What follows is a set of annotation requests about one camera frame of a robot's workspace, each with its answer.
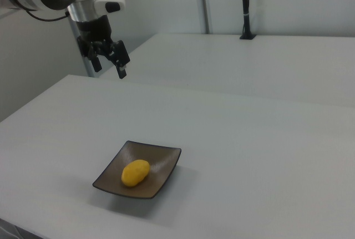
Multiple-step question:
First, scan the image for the brown square ceramic plate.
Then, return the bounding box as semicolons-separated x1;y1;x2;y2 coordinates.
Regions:
92;140;182;200

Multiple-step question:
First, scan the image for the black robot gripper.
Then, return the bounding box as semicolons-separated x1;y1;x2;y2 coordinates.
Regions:
76;14;131;80

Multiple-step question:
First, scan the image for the yellow lemon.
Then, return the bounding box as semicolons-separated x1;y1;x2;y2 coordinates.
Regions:
121;159;151;188

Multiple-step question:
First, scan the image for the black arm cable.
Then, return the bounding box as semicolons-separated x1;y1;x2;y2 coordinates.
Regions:
19;3;70;22

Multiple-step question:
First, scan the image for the black camera pole white band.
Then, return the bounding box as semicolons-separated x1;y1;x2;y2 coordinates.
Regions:
239;0;257;40

